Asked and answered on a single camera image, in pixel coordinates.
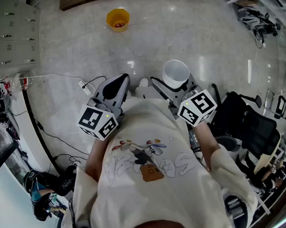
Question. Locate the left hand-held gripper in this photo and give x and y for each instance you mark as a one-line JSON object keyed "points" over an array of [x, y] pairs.
{"points": [[97, 121]]}

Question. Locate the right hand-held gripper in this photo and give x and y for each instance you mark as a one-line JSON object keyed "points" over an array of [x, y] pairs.
{"points": [[196, 108]]}

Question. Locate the yellow bucket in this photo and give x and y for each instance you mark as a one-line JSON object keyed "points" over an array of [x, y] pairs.
{"points": [[111, 17]]}

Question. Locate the person's right forearm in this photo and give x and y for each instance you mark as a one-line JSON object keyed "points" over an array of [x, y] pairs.
{"points": [[206, 141]]}

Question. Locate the person's left forearm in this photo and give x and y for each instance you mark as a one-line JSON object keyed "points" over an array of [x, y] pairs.
{"points": [[97, 154]]}

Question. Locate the white power strip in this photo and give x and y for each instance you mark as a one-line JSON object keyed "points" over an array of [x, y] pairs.
{"points": [[84, 87]]}

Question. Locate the person's light trousers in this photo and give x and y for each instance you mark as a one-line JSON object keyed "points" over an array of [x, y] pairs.
{"points": [[144, 92]]}

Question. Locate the person's white shoe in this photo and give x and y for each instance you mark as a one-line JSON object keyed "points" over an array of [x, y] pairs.
{"points": [[143, 82]]}

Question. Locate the red wrapper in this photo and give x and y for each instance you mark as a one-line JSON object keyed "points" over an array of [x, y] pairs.
{"points": [[120, 24]]}

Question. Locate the black office chair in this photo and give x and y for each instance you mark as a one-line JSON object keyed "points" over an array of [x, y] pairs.
{"points": [[251, 121]]}

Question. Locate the clear plastic bottle red label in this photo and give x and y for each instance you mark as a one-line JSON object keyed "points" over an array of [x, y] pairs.
{"points": [[21, 81]]}

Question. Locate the pile of black devices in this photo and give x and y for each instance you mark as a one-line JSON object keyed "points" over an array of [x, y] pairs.
{"points": [[259, 19]]}

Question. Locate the cream printed T-shirt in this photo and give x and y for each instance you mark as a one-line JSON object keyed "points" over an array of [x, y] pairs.
{"points": [[148, 192]]}

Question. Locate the grey metal locker cabinet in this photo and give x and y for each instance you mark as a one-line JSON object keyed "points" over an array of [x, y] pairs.
{"points": [[13, 34]]}

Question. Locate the black and teal backpack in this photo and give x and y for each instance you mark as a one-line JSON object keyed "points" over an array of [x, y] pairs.
{"points": [[42, 191]]}

